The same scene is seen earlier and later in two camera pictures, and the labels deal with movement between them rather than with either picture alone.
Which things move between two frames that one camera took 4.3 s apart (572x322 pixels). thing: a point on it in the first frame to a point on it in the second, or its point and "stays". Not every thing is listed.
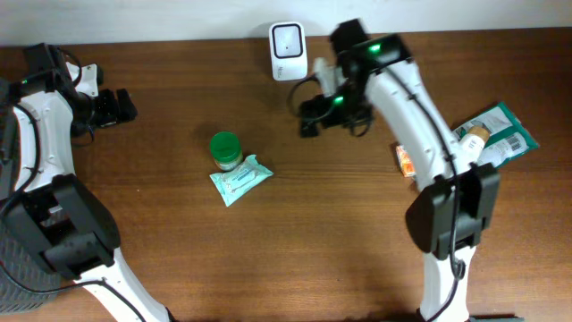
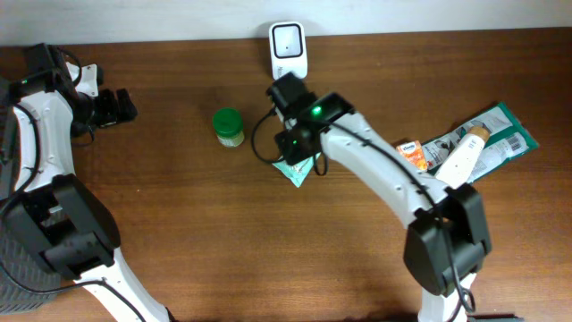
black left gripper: (109, 114) stays
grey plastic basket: (25, 282) stays
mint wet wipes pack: (233, 182) to (298, 172)
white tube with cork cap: (471, 147) stays
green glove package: (508, 138) stays
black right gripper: (316, 110) to (290, 152)
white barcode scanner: (288, 46) stays
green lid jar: (226, 150) to (228, 123)
